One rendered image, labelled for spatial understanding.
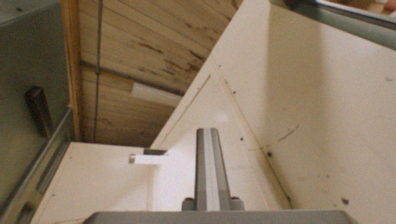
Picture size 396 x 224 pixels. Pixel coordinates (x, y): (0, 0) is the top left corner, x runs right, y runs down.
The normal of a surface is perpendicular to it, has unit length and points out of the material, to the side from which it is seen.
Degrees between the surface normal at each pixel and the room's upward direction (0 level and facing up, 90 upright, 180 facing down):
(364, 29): 90
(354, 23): 90
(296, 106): 90
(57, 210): 90
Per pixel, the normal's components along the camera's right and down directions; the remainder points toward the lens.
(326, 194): -0.84, -0.22
